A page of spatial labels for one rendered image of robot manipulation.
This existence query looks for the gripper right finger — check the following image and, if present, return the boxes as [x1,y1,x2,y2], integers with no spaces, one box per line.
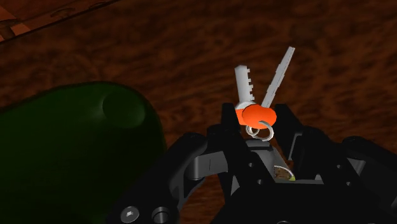
[274,103,397,220]

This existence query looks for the dark green rounded bottle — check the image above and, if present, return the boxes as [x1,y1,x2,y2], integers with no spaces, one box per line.
[0,81,168,224]

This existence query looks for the orange-headed key bunch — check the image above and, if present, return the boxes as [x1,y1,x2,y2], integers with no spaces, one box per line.
[233,46,296,142]

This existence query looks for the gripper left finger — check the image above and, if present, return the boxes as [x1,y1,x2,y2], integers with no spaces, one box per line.
[106,102,271,224]

